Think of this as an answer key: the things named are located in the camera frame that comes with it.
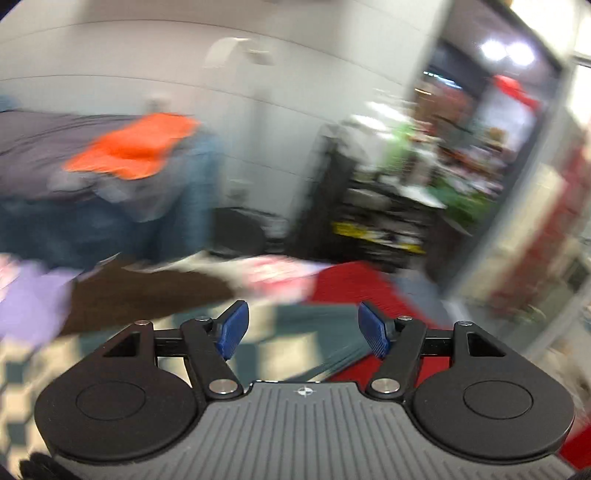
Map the black shelf rack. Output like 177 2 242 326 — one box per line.
286 119 462 274

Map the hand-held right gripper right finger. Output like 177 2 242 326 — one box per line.
358 302 507 400

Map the orange cloth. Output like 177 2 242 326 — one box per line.
65 113 201 181

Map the glass door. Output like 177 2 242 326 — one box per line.
406 28 574 298

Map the brown garment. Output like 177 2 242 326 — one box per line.
60 265 236 335

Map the grey jacket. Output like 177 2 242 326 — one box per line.
0 129 223 269

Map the grey blanket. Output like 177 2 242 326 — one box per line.
0 110 153 202

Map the red garment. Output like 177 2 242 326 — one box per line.
314 261 591 469

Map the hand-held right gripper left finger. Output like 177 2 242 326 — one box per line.
102 300 250 401

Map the purple floral bedsheet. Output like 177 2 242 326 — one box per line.
0 251 333 344

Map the green cream checkered sweater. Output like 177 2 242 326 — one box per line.
0 302 370 480

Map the grey towel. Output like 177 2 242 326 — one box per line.
48 134 218 223

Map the black round stool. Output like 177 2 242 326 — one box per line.
209 207 267 257

